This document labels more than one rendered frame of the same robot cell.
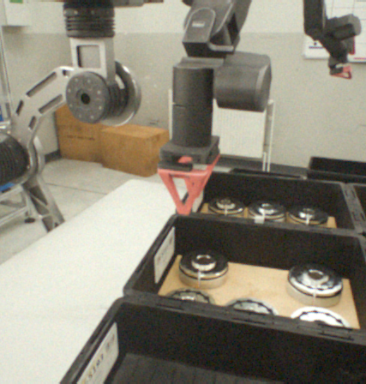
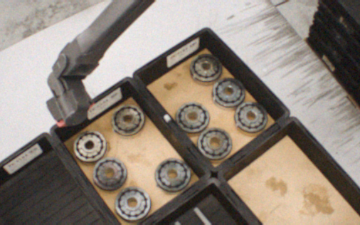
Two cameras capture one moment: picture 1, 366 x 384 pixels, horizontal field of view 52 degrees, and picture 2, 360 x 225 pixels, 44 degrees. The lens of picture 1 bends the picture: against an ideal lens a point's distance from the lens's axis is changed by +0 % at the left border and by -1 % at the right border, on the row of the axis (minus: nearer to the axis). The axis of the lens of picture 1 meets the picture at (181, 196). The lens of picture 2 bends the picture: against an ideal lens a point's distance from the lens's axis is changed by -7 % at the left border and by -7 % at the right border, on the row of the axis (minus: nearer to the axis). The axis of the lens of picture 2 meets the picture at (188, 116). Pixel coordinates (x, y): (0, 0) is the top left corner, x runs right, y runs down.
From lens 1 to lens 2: 107 cm
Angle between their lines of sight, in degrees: 47
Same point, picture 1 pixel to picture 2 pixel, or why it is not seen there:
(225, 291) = (126, 144)
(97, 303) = (92, 87)
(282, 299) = (149, 171)
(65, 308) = not seen: hidden behind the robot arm
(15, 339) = (42, 89)
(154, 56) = not seen: outside the picture
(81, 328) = not seen: hidden behind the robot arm
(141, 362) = (55, 158)
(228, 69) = (60, 100)
